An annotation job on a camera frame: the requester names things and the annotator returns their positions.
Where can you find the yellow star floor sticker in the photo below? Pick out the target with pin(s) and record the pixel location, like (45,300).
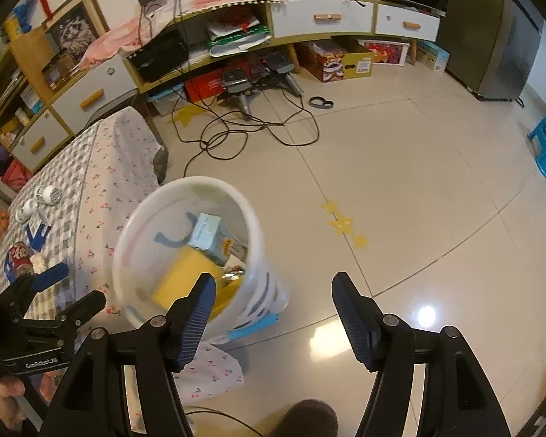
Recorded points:
(331,207)
(359,240)
(341,224)
(186,114)

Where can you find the wide white cabinet drawer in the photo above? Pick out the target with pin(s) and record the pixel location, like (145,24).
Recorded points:
(321,17)

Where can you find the yellow green sponge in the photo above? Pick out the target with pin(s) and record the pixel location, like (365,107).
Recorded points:
(182,273)

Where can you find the glass jar of orange balls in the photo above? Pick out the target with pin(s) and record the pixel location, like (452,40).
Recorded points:
(0,225)

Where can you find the black electronic box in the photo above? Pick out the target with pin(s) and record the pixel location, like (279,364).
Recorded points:
(161,57)

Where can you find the printed snack wrapper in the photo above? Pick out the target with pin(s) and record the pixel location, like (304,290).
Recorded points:
(20,255)

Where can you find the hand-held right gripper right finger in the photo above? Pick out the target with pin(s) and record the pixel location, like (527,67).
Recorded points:
(352,323)

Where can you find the stack of paper bags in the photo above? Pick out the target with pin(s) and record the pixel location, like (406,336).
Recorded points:
(239,36)

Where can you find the grey shelf drawer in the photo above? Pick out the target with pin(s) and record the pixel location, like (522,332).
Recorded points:
(93,95)
(38,141)

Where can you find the red bag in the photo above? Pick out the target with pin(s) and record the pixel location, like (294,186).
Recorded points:
(16,175)

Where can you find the light blue cardboard box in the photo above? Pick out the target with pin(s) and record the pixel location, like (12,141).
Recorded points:
(432,54)

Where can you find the narrow white cabinet drawer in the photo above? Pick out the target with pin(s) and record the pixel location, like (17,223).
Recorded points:
(407,22)

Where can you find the dark grey refrigerator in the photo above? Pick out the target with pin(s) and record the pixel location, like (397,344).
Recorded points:
(505,45)

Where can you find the person's left hand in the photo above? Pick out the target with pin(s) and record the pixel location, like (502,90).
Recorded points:
(2,398)

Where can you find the pink cloth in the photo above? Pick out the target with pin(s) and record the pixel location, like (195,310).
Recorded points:
(118,38)

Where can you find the framed cat picture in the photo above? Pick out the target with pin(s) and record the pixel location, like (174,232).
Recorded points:
(75,27)

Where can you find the low wooden cabinet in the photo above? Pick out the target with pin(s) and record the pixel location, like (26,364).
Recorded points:
(286,43)

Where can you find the tall wooden shelf cabinet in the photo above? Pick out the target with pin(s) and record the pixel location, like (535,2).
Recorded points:
(22,114)

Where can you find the white plastic bottle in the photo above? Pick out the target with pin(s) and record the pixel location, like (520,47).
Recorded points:
(25,211)
(48,193)

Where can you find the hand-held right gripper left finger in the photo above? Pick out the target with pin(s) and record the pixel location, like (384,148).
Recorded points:
(195,318)

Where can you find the spare hand-held gripper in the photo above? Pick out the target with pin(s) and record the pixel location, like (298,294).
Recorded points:
(236,89)
(282,70)

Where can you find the red yellow cardboard box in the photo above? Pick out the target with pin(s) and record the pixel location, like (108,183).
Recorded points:
(341,61)

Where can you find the flat blue white box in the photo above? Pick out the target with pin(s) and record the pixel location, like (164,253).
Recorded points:
(36,232)

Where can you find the red picture box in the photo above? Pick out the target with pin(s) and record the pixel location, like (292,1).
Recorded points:
(386,52)

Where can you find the grey white checkered blanket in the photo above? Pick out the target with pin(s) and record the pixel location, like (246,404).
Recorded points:
(68,177)

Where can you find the white plastic bin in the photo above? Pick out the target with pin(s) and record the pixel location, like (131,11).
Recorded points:
(259,277)

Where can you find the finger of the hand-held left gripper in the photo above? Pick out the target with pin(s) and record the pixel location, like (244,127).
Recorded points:
(50,277)
(84,310)

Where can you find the light blue carton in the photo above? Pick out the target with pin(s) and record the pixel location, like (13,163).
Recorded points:
(207,232)

